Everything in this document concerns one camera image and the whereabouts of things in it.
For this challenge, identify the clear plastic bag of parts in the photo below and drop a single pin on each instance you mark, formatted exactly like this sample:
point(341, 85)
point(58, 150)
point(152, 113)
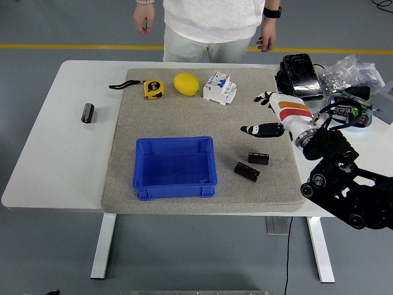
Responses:
point(353, 69)

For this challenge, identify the person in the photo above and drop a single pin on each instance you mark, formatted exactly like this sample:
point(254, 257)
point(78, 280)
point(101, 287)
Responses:
point(212, 21)

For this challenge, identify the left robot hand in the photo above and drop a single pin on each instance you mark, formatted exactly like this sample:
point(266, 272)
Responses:
point(46, 292)

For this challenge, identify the black wedge-shaped object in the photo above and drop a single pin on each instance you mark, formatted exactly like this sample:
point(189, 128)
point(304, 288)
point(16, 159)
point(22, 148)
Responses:
point(359, 91)

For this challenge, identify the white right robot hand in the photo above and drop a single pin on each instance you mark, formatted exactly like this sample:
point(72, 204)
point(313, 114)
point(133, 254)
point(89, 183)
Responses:
point(291, 112)

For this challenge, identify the dark brown cylindrical battery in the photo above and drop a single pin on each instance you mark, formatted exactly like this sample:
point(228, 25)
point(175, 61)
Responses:
point(87, 113)
point(258, 158)
point(247, 172)

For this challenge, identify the green terminal connector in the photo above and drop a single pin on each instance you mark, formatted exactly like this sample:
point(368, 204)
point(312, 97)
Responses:
point(357, 111)

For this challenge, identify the yellow lemon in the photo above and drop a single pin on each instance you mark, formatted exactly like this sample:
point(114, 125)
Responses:
point(186, 84)

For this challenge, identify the blue plastic box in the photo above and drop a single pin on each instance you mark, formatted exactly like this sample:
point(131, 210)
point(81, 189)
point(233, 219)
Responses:
point(175, 172)

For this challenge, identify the person's left forearm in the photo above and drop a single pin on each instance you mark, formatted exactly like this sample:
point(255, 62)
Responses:
point(272, 3)

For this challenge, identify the black wristwatch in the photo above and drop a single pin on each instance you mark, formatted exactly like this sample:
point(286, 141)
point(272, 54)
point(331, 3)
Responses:
point(272, 12)

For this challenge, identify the white table leg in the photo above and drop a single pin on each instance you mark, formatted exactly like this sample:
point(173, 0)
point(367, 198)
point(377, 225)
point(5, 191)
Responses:
point(102, 246)
point(320, 249)

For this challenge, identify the yellow tape measure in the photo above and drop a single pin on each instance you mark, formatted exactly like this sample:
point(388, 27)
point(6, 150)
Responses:
point(153, 89)

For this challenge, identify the white-labelled electronic part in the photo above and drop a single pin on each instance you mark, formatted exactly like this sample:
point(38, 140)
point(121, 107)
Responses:
point(342, 112)

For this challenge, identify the grey metal floor plate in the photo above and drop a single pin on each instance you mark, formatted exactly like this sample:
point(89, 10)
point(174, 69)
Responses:
point(276, 225)

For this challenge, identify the grey-brown mat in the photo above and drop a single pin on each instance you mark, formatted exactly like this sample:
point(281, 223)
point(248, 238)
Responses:
point(190, 123)

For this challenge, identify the person's right hand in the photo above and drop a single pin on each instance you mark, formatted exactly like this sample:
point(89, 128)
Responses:
point(144, 20)

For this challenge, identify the black glossy case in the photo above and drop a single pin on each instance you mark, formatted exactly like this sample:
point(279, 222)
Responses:
point(299, 73)

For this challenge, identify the person's left hand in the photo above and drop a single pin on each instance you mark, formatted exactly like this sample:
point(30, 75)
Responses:
point(268, 32)

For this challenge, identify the white circuit breaker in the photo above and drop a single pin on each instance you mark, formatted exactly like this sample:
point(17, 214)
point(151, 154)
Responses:
point(218, 89)

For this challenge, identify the light blue tray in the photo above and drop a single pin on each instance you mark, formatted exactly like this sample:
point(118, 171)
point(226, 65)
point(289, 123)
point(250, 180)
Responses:
point(331, 101)

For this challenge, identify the brown capacitor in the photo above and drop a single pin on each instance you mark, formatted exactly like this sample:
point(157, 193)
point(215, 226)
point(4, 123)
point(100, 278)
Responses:
point(364, 120)

